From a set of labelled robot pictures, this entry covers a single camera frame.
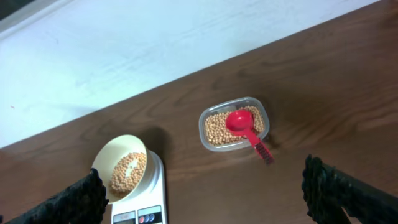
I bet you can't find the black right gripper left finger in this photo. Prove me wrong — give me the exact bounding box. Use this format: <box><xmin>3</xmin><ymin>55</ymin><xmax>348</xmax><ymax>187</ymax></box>
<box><xmin>6</xmin><ymin>168</ymin><xmax>109</xmax><ymax>224</ymax></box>

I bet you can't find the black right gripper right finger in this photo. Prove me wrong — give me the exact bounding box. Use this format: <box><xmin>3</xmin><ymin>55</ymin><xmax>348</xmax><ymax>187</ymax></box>
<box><xmin>302</xmin><ymin>155</ymin><xmax>397</xmax><ymax>224</ymax></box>

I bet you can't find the red plastic measuring scoop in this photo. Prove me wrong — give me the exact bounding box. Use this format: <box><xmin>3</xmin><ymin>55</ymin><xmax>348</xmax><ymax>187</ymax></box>
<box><xmin>226</xmin><ymin>109</ymin><xmax>274</xmax><ymax>164</ymax></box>

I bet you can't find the cream round bowl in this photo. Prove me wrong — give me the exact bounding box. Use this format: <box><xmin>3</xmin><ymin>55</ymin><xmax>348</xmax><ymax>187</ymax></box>
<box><xmin>92</xmin><ymin>135</ymin><xmax>155</xmax><ymax>204</ymax></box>

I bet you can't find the pile of soybeans in bowl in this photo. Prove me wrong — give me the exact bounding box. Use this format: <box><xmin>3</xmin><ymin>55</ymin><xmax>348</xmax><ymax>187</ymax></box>
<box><xmin>109</xmin><ymin>152</ymin><xmax>147</xmax><ymax>197</ymax></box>

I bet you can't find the white digital kitchen scale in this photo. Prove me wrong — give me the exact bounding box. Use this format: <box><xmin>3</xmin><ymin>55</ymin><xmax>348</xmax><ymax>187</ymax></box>
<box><xmin>111</xmin><ymin>151</ymin><xmax>168</xmax><ymax>224</ymax></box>

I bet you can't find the clear container of soybeans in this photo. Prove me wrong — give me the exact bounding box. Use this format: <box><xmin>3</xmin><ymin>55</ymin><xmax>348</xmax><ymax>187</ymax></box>
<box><xmin>199</xmin><ymin>97</ymin><xmax>270</xmax><ymax>152</ymax></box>

